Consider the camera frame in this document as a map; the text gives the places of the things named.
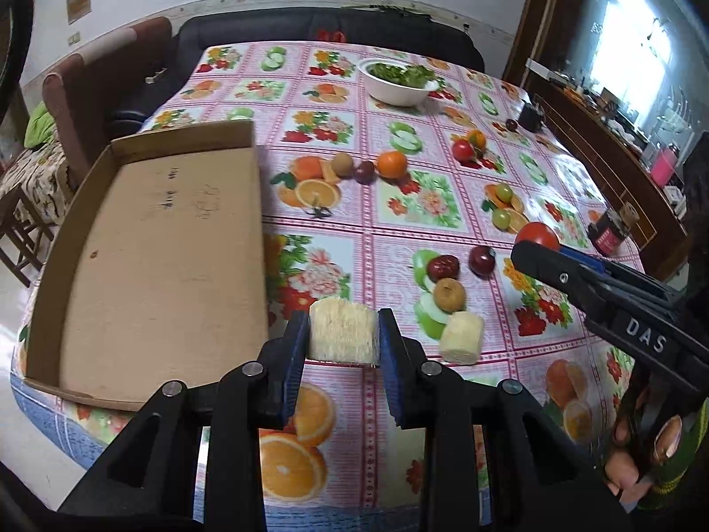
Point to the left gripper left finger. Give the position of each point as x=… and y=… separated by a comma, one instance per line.
x=283, y=359

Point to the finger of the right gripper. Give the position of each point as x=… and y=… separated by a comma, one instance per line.
x=579, y=258
x=554, y=274

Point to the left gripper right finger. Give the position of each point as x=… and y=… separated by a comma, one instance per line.
x=401, y=359

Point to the pale sugarcane chunk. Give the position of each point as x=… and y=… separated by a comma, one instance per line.
x=462, y=339
x=343, y=332

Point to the red tomato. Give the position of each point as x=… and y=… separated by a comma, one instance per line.
x=462, y=151
x=538, y=233

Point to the dark red apple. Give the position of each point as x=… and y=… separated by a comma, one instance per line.
x=482, y=261

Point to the right hand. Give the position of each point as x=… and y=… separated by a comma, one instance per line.
x=655, y=461

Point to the brown round pear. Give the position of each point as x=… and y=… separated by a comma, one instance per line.
x=449, y=295

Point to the wooden side cabinet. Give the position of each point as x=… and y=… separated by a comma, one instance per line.
x=662, y=241

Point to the green grape lower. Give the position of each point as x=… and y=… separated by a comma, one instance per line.
x=501, y=219

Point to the green grape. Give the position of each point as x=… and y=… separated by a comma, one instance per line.
x=504, y=193
x=501, y=219

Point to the red jujube date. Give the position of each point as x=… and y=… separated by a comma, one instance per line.
x=445, y=266

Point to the green grape upper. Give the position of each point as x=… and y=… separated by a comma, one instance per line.
x=504, y=193

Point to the pink container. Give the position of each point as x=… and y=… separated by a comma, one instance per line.
x=664, y=165

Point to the brown cardboard tray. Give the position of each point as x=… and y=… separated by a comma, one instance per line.
x=157, y=272

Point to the black cup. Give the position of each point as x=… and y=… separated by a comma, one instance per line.
x=531, y=117

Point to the small orange tangerine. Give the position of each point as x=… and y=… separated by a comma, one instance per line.
x=478, y=140

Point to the floral fruit print tablecloth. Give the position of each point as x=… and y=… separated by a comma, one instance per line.
x=325, y=236

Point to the dark purple plum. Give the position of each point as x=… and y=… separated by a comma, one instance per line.
x=365, y=173

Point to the orange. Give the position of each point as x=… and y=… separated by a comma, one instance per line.
x=392, y=165

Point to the brown kiwi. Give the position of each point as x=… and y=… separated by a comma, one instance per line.
x=342, y=165

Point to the white bowl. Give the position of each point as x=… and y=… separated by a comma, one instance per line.
x=392, y=94

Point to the green leafy vegetables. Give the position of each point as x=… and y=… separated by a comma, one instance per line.
x=413, y=76

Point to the wooden stool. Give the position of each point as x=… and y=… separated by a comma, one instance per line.
x=25, y=228

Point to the black sofa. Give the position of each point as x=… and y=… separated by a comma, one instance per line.
x=381, y=26

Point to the patterned blanket seat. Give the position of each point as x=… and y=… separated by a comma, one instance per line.
x=46, y=179

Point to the brown armchair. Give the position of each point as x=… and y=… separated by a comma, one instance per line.
x=81, y=90

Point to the green cushion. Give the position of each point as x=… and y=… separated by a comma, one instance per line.
x=40, y=127

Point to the small wall plaque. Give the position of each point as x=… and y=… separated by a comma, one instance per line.
x=77, y=9

